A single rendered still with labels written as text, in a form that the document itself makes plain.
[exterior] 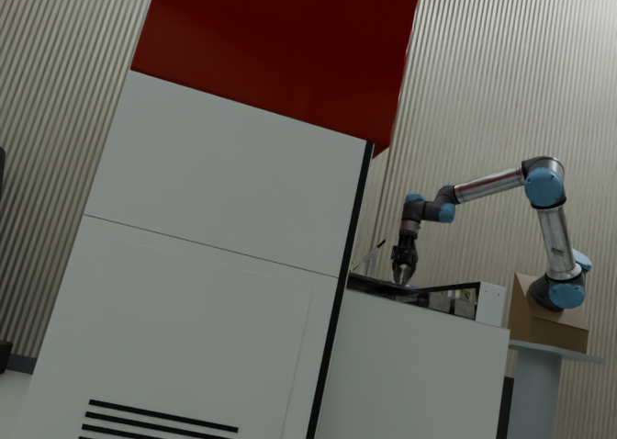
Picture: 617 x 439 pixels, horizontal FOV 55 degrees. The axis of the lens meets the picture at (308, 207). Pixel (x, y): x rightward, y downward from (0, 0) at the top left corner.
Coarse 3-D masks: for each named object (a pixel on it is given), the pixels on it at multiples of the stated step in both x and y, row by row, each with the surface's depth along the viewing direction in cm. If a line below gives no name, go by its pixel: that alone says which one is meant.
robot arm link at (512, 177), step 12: (540, 156) 207; (552, 156) 205; (516, 168) 214; (528, 168) 210; (480, 180) 221; (492, 180) 218; (504, 180) 216; (516, 180) 214; (444, 192) 228; (456, 192) 226; (468, 192) 223; (480, 192) 221; (492, 192) 220; (456, 204) 229
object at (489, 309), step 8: (480, 288) 197; (488, 288) 198; (496, 288) 198; (504, 288) 199; (480, 296) 196; (488, 296) 197; (496, 296) 198; (504, 296) 198; (480, 304) 196; (488, 304) 197; (496, 304) 197; (480, 312) 195; (488, 312) 196; (496, 312) 197; (480, 320) 195; (488, 320) 196; (496, 320) 196
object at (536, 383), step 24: (528, 360) 223; (552, 360) 221; (576, 360) 228; (600, 360) 217; (528, 384) 221; (552, 384) 219; (528, 408) 218; (552, 408) 218; (528, 432) 216; (552, 432) 217
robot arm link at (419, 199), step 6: (408, 198) 225; (414, 198) 223; (420, 198) 223; (408, 204) 224; (414, 204) 223; (420, 204) 222; (402, 210) 226; (408, 210) 223; (414, 210) 222; (420, 210) 221; (402, 216) 224; (408, 216) 222; (414, 216) 222; (420, 216) 222; (420, 222) 223
